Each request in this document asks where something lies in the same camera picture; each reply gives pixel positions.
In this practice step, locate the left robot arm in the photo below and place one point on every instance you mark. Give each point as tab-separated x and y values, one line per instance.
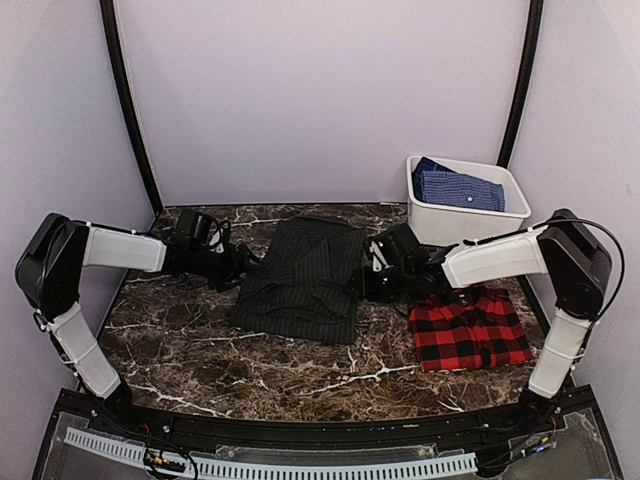
50	269

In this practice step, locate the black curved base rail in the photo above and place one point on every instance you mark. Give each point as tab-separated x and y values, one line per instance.
486	429

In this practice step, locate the blue checked shirt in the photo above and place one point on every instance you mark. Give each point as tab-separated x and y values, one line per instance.
434	183

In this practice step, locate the white plastic bin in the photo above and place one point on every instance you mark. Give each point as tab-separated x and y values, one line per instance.
441	225

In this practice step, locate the white slotted cable duct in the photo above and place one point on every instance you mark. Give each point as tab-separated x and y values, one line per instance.
232	462

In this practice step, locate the left black frame post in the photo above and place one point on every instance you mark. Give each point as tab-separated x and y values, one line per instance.
126	101

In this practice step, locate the red black plaid folded shirt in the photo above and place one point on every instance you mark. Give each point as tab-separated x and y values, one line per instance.
474	328

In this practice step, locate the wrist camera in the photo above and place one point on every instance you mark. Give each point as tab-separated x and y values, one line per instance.
220	238
373	250

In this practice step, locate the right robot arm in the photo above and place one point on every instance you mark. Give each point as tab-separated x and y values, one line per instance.
562	248

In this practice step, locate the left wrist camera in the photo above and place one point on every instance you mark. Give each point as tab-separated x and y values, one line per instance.
220	238

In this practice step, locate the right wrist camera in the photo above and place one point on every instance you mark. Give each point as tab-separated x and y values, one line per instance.
373	250

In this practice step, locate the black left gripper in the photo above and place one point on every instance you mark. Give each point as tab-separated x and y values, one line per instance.
233	267

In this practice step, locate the black pinstriped long sleeve shirt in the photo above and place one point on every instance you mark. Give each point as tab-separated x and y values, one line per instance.
299	290

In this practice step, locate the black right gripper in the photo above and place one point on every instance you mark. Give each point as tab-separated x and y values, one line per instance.
363	288

